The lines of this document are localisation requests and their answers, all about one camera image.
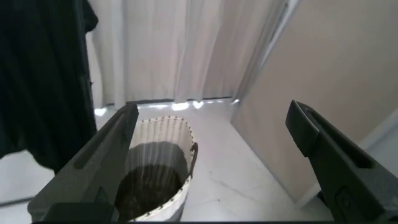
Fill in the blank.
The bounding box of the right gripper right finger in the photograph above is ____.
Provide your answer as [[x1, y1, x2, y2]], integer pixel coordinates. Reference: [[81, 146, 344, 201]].
[[285, 100, 398, 224]]

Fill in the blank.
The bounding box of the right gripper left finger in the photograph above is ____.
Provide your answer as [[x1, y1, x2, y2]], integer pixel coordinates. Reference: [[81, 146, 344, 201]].
[[27, 102, 140, 223]]

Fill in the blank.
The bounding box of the black garment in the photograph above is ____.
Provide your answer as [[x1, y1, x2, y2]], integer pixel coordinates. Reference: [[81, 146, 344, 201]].
[[0, 0, 100, 174]]

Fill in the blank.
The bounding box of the white laundry basket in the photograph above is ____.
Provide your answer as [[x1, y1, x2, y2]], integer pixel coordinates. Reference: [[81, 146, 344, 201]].
[[114, 115, 199, 222]]

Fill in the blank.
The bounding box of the white curtain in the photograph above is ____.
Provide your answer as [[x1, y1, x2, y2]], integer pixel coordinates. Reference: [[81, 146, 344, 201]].
[[85, 0, 292, 109]]

